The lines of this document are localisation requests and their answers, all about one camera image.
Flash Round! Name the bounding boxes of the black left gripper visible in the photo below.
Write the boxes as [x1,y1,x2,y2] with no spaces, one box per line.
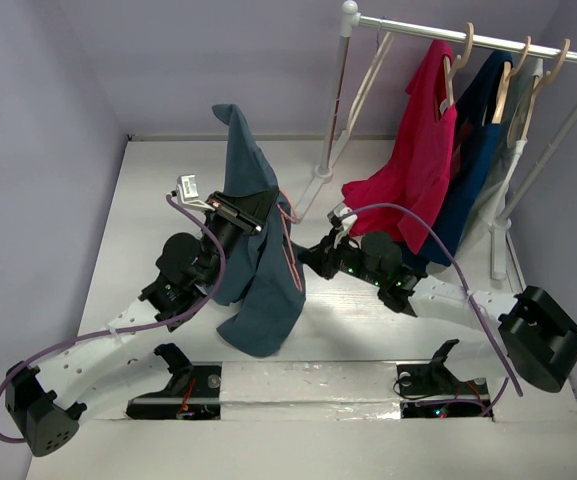
[200,186,278,287]

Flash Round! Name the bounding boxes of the pink wire hanger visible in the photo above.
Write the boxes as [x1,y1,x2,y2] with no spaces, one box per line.
[276,189,304,292]

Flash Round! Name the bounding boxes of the teal blue t-shirt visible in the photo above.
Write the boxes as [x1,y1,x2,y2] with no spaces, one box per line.
[212,104,306,358]

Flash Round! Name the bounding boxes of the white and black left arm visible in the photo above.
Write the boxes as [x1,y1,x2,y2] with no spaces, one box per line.
[0,187,279,457]

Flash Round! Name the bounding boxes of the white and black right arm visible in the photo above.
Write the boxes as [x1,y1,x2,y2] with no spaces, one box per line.
[298,232,577,393]

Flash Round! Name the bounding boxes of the magenta red t-shirt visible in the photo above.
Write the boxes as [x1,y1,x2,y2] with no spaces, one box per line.
[342,40,457,253]

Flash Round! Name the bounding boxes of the navy blue t-shirt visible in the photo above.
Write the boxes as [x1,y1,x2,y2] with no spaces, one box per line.
[433,51,513,255]

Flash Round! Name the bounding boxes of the wooden hanger with red shirt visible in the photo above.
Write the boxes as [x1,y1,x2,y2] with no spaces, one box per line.
[438,22,475,115]

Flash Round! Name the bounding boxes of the cream plastic hanger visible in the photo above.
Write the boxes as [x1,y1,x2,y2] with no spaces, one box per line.
[345,32,394,135]

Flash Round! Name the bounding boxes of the wooden hanger with navy shirt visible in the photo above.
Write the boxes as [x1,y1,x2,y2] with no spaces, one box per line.
[491,36,532,124]

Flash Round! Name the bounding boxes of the wooden hanger with grey shirt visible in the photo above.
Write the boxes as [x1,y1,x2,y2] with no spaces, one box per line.
[504,38,571,152]

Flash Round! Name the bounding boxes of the pale grey-green t-shirt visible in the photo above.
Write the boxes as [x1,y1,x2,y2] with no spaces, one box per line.
[465,57,543,233]

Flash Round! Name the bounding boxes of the white clothes rack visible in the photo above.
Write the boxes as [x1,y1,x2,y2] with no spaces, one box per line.
[287,0,577,282]

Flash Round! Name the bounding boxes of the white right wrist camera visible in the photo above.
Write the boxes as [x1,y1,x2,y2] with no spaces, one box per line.
[327,203,357,248]

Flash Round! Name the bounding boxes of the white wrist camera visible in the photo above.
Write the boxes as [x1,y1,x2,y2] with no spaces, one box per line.
[327,203,357,248]
[171,174,205,211]

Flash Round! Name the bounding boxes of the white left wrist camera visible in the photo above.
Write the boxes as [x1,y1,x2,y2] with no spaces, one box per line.
[171,174,205,211]

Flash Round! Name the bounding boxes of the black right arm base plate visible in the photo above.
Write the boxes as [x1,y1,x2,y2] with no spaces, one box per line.
[392,339,493,420]

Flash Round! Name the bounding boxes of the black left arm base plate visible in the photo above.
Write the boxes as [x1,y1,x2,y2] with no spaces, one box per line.
[125,343,222,421]

